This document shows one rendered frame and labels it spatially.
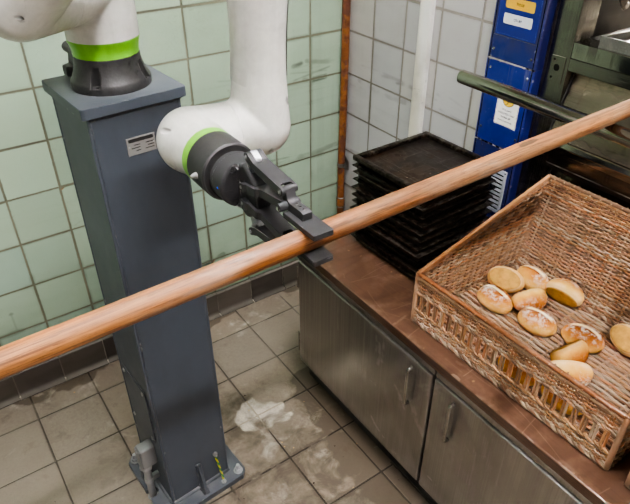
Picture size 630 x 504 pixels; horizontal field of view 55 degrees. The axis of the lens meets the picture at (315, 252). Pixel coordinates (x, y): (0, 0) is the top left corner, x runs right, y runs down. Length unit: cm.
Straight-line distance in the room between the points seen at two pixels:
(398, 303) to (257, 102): 78
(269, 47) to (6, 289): 137
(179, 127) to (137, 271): 45
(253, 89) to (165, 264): 51
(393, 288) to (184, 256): 59
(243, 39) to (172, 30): 98
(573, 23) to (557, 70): 12
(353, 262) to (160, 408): 65
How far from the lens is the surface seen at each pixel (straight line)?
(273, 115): 103
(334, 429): 205
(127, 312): 67
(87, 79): 121
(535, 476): 143
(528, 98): 129
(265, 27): 99
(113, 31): 118
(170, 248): 135
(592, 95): 168
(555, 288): 166
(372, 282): 167
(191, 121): 98
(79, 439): 216
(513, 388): 140
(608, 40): 163
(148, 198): 127
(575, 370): 144
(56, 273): 213
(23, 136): 192
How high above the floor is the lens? 160
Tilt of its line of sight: 35 degrees down
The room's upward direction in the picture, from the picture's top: straight up
